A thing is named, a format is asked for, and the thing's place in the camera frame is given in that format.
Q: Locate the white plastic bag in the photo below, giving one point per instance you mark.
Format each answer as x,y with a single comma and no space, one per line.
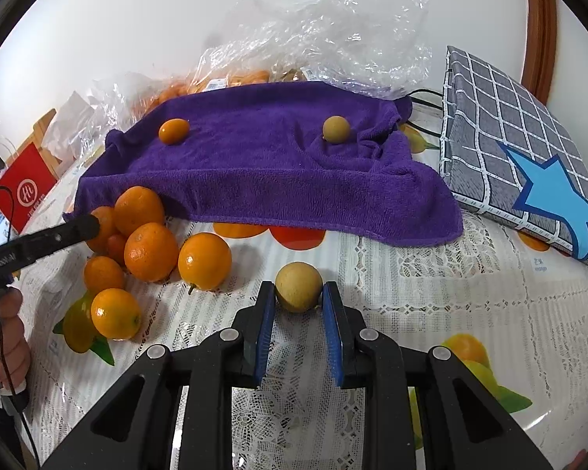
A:
75,128

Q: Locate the orange mandarin lower left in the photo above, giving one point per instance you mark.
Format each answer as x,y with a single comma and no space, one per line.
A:
102,273

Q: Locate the orange mandarin behind finger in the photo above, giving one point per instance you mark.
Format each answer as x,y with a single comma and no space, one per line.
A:
104,215

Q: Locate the orange kumquat front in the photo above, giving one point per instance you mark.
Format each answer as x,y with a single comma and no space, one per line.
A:
116,314

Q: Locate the small reddish orange fruit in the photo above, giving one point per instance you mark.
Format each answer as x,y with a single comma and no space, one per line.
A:
115,247

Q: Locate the purple towel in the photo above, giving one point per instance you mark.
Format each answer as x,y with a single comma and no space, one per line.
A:
255,154

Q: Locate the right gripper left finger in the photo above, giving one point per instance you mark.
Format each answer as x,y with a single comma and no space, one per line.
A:
251,351

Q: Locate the tan longan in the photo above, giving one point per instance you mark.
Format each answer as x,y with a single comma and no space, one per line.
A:
336,129

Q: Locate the person right hand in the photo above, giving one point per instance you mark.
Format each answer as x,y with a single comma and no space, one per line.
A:
577,461

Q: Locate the tan round longan fruit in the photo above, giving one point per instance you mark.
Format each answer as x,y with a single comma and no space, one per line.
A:
298,286

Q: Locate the red paper bag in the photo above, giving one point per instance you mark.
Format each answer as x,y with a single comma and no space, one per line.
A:
26,182

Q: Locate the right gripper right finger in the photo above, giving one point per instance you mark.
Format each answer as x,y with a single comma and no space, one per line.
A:
346,361

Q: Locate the grey checked bag blue star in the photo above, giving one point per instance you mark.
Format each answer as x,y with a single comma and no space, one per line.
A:
503,154

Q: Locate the person left hand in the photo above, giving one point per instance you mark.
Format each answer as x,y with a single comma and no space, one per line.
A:
15,363

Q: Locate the orange mandarin large centre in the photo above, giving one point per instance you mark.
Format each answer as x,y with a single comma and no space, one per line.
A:
151,252

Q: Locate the orange mandarin top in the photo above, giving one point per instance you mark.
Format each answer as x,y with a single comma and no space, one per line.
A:
135,207

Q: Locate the bagged oranges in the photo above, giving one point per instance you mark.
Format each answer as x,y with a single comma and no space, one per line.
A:
196,84

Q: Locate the brown wooden door frame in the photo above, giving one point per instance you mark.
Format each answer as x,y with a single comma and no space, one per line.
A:
541,48

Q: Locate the clear plastic bag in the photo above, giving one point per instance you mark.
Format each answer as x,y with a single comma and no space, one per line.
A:
372,47

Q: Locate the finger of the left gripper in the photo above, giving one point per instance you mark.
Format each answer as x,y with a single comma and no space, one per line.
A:
26,250

